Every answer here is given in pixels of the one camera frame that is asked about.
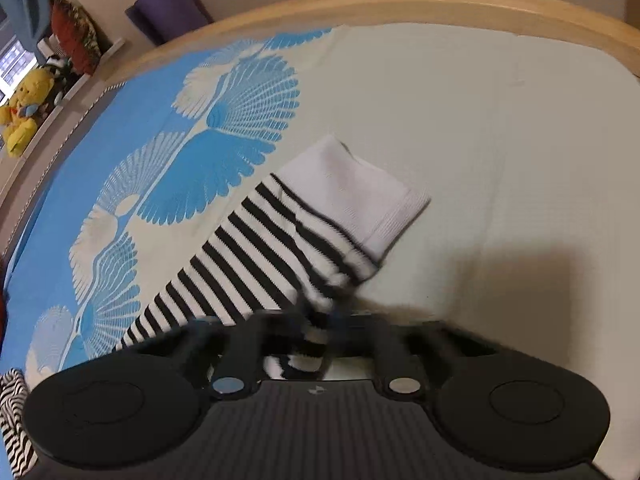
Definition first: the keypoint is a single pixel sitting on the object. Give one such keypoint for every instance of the fine zebra striped cloth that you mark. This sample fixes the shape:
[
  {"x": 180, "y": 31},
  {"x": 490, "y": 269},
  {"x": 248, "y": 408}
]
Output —
[{"x": 15, "y": 425}]

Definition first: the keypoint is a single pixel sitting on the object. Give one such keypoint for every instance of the purple foam block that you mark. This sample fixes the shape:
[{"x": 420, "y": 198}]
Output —
[{"x": 167, "y": 10}]

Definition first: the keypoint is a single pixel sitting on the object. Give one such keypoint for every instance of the window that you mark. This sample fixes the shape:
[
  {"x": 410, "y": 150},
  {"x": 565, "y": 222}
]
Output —
[{"x": 12, "y": 65}]

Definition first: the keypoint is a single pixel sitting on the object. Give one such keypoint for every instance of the red patterned cushion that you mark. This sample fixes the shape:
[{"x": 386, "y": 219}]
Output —
[{"x": 75, "y": 32}]

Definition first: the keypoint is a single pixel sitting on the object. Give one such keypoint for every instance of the yellow plush bear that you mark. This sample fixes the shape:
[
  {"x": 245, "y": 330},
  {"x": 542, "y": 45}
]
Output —
[{"x": 27, "y": 100}]

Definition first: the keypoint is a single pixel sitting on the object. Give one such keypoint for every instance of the wooden bed frame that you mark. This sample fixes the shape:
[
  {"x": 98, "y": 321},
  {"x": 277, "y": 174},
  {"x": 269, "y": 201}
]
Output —
[{"x": 400, "y": 5}]

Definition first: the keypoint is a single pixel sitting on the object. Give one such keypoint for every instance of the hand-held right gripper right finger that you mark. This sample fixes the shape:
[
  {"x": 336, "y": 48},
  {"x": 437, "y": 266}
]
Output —
[{"x": 352, "y": 324}]

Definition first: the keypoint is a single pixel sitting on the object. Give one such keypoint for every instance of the blue white feather print bedsheet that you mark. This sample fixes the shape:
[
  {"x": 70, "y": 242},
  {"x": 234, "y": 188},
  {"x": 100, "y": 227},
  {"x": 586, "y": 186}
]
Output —
[{"x": 475, "y": 135}]

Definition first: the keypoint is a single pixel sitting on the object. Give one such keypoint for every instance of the white window sill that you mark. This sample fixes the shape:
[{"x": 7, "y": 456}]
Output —
[{"x": 65, "y": 100}]

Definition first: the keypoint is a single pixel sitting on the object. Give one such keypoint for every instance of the black white striped garment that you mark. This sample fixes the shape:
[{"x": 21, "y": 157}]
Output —
[{"x": 240, "y": 260}]

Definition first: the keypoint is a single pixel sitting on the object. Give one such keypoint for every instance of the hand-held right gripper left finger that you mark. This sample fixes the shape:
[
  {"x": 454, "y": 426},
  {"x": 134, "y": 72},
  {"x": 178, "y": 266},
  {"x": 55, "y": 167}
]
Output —
[{"x": 280, "y": 325}]

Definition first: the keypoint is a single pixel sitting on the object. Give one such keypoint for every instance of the black white plush toy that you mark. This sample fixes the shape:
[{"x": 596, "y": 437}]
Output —
[{"x": 60, "y": 72}]

